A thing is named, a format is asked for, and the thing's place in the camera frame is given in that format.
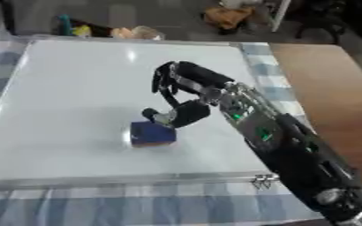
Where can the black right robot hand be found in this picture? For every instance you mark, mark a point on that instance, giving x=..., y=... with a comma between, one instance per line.
x=197, y=77

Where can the blue whiteboard eraser brush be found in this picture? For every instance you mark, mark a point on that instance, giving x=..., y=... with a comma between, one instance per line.
x=152, y=134

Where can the yellow packet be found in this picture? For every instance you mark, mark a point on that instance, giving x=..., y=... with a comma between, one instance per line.
x=81, y=30

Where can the white pole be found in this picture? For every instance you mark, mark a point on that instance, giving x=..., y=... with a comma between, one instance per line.
x=281, y=14

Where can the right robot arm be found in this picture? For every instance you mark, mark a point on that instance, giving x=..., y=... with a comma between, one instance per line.
x=287, y=144

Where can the white whiteboard with metal frame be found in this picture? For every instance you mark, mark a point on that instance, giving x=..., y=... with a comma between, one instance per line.
x=101, y=111

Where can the clear plastic bag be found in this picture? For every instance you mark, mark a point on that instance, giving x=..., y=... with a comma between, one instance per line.
x=138, y=32

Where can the teal bottle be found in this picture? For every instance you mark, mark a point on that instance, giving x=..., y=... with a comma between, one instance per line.
x=64, y=24

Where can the black chair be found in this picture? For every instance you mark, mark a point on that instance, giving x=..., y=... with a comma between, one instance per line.
x=328, y=17

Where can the silver whiteboard clip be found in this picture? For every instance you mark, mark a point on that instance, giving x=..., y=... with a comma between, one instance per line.
x=264, y=180

